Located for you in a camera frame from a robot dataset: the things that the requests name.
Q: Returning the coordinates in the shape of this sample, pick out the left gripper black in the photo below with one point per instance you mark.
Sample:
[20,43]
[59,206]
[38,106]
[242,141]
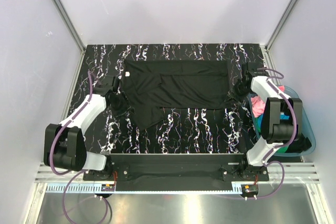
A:
[118,101]

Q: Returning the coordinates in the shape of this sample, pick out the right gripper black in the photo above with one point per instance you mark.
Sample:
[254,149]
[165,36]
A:
[237,91]

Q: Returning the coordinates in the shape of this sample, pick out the black t shirt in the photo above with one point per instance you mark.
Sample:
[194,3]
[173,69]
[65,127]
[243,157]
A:
[300,145]
[179,84]

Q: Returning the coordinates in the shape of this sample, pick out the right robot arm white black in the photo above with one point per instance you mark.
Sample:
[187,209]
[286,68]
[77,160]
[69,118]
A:
[275,133]

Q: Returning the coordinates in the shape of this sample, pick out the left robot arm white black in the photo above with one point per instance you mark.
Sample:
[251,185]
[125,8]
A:
[64,146]

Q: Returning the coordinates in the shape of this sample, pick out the pink t shirt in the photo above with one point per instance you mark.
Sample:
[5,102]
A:
[258,105]

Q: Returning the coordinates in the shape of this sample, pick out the blue t shirt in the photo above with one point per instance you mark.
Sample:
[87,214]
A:
[259,120]

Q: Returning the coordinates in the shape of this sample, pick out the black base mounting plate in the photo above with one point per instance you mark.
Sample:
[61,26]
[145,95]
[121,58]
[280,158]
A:
[176,183]

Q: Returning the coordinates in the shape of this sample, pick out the green t shirt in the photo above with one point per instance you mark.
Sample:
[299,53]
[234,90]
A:
[282,149]

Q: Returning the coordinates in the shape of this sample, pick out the black t shirt in basket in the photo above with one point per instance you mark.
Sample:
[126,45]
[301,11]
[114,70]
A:
[300,145]

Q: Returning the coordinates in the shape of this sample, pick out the right aluminium frame post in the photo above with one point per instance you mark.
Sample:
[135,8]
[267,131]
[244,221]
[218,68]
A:
[285,16]

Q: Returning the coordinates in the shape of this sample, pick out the aluminium frame post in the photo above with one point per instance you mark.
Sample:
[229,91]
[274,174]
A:
[69,24]
[285,16]

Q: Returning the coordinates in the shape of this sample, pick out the left aluminium frame post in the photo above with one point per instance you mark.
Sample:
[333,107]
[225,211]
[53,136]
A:
[69,24]

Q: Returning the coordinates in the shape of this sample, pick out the aluminium rail profile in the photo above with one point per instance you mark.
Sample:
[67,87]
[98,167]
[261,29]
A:
[290,172]

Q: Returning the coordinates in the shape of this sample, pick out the white slotted cable duct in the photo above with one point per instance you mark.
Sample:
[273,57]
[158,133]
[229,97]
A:
[92,188]

